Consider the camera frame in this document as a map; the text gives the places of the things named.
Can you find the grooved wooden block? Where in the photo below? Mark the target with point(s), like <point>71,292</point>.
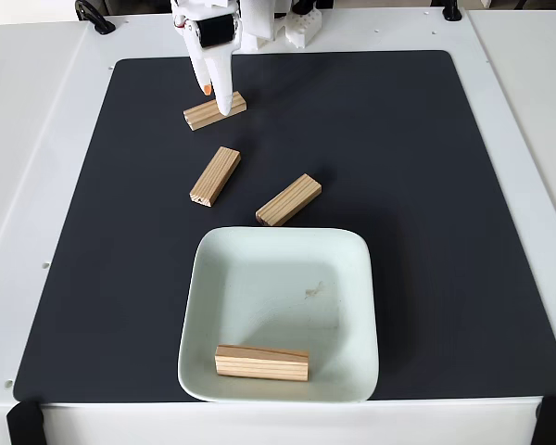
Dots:
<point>204,115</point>
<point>215,176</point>
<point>288,200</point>
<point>261,366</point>

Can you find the pale green square plate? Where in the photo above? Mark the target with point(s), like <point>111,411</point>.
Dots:
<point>259,287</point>

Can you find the black table clamp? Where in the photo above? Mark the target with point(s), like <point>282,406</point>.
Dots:
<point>451,11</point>
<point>95,18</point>

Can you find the black table mat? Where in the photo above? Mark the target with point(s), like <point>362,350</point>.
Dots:
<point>120,278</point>

